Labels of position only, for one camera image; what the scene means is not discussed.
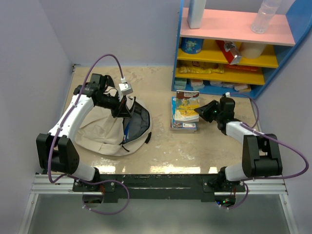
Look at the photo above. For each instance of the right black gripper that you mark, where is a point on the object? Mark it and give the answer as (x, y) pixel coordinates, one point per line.
(204, 111)

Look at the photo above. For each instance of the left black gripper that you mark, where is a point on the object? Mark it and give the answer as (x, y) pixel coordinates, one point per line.
(124, 112)

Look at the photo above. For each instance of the blue glossy comic book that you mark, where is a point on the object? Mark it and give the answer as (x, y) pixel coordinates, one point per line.
(126, 132)

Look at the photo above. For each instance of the yellow picture book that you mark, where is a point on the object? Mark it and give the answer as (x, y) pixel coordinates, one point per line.
(185, 104)

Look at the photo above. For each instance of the beige student backpack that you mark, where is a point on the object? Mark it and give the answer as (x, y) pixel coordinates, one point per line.
(101, 133)

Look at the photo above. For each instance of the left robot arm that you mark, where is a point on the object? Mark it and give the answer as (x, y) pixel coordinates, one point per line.
(56, 150)

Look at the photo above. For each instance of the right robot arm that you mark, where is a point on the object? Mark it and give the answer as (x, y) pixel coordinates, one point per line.
(260, 152)

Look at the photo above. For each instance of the yellow snack bag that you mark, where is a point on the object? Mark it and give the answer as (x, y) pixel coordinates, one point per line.
(198, 67)

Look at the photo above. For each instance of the colourful box under book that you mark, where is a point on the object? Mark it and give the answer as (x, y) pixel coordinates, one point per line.
(183, 127)

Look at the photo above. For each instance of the light blue activity book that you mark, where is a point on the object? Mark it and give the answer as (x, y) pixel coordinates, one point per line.
(173, 104)

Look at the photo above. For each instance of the pastel sponges row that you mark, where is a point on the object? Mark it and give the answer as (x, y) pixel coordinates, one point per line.
(197, 84)

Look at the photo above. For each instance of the orange red packet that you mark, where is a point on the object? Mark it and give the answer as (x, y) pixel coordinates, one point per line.
(241, 67)

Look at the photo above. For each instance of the blue shelf unit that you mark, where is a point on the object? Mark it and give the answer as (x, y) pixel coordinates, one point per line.
(284, 35)

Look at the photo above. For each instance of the red snack packet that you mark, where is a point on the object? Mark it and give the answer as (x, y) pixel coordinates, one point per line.
(230, 51)

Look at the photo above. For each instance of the blue tin can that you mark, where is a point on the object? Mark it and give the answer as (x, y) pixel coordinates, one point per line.
(191, 45)

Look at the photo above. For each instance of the white bowl cup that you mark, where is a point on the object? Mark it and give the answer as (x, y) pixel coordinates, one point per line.
(251, 50)

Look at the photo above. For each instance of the clear plastic bottle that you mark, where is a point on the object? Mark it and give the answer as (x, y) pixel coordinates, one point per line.
(265, 14)

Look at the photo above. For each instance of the white bottle on shelf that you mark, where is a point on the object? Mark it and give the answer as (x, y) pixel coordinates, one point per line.
(195, 13)

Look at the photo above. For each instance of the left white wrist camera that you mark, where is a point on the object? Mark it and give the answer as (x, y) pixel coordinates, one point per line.
(125, 88)

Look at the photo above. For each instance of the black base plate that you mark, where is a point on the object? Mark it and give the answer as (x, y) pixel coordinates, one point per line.
(203, 187)

